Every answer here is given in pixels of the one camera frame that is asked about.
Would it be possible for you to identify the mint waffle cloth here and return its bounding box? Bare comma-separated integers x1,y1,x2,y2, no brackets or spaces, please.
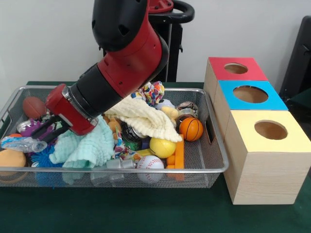
48,116,115,168

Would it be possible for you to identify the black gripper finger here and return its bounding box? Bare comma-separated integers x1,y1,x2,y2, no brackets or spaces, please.
31,115,59,140
43,125,71,144

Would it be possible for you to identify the black chair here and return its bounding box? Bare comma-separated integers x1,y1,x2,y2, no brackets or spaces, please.
279,16,311,98

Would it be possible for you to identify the silver mesh bin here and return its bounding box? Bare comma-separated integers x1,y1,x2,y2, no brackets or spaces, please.
0,84,229,189

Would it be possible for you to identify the clear plastic bottle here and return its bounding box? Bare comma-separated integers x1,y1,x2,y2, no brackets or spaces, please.
0,135,48,154

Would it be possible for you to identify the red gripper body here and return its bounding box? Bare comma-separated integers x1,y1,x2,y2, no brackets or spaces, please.
45,83,99,136

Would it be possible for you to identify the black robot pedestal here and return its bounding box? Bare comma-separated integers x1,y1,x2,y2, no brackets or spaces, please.
98,0,195,83

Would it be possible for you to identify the cream waffle cloth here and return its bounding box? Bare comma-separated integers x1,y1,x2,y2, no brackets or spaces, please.
104,95,183,143

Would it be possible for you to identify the white toy baseball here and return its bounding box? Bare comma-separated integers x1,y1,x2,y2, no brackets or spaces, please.
136,155,165,184

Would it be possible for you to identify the colourful patterned cloth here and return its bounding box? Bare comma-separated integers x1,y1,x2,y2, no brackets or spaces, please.
130,81,165,106

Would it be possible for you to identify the orange toy basketball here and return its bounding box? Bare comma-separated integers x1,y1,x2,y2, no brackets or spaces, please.
179,117,204,142

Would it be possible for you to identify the dark green side tablecloth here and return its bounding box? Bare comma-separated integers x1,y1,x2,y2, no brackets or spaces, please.
289,88,311,115

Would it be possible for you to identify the yellow ball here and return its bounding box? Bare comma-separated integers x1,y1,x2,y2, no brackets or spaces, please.
149,138,176,160

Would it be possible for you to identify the purple spiky rubber toy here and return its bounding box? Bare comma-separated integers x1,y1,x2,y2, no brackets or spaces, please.
19,118,59,140

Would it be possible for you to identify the brown toy football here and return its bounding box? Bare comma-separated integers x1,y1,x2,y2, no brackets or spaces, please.
22,96,47,119

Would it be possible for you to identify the wooden box with three holes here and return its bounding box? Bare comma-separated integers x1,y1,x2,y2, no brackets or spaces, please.
203,57,311,205

